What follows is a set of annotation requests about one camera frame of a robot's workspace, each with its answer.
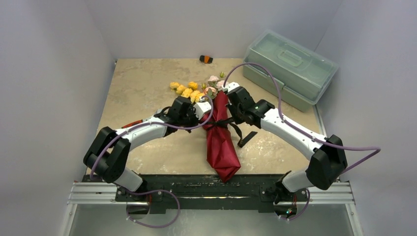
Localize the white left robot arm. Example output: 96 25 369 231
83 95 213 201

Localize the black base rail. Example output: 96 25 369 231
81 174 338 216

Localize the aluminium frame rail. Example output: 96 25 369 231
60 169 363 236

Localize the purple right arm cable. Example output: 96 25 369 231
222 62 382 222

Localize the pink fake rose stem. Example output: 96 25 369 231
205 72 229 91

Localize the yellow fake flower stem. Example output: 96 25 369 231
169 82 205 103

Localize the silver adjustable wrench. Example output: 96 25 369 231
121 119 143 128

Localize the peach fake rose stem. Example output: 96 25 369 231
201 82 218 99

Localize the black lanyard strap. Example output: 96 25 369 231
204 117 259 148

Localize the small orange black object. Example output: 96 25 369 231
199 55 213 64

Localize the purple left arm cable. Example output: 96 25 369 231
89 93 215 229

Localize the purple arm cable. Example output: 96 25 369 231
222 62 382 222
89 93 215 229

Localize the dark red wrapping paper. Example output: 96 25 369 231
203 91 241 183

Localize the green plastic toolbox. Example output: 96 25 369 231
243 30 339 113

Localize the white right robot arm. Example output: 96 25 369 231
223 82 347 204

